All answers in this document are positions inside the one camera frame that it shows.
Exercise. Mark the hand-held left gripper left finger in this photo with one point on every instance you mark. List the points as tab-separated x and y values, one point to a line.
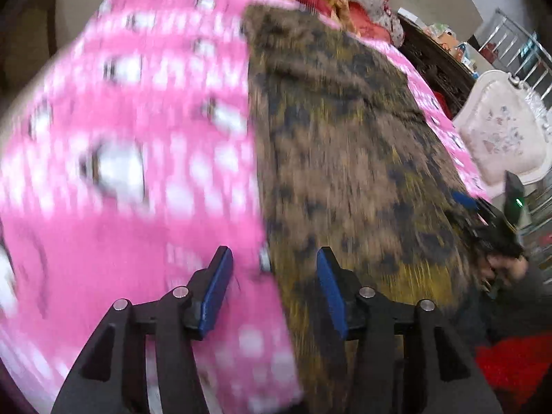
217	295

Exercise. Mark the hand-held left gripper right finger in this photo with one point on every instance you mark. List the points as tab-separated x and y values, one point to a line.
333	295

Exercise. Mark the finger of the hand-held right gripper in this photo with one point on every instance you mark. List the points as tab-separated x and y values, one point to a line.
464	200

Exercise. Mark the brown leopard print garment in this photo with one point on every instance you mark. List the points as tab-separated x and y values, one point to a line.
345	159

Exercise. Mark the person's right forearm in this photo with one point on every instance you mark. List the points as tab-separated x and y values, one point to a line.
524	306

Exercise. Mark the person's right hand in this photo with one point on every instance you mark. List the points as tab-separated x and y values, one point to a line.
502	269

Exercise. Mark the white upholstered chair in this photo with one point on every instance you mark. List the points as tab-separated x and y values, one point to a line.
502	133

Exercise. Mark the dark wooden cabinet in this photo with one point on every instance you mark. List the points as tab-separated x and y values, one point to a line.
435	67

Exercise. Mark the metal railing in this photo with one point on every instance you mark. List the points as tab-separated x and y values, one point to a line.
513	47

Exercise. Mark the colourful clutter on cabinet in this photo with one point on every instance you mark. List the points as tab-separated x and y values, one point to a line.
450	43

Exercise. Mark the pink printed blanket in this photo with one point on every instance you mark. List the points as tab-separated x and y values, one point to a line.
138	146

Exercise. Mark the red cloth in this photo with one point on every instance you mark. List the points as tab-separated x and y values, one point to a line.
517	366

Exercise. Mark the dark wooden furniture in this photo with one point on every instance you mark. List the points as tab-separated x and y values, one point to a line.
26	39

